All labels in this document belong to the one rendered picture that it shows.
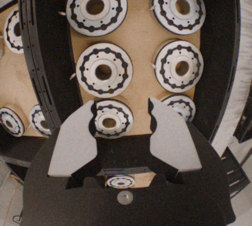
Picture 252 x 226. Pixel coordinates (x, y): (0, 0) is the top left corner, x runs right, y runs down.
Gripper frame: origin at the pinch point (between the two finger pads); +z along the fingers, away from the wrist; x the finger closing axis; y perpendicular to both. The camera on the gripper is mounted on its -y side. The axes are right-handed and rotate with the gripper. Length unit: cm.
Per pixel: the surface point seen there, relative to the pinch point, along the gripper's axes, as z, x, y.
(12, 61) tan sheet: 14.4, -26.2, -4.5
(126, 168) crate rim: 4.4, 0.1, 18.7
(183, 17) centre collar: 10.7, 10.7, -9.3
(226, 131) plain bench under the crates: 27, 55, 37
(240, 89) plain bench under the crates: 27, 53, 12
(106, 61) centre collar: 10.7, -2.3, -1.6
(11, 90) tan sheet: 14.4, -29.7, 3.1
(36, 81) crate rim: 4.4, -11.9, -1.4
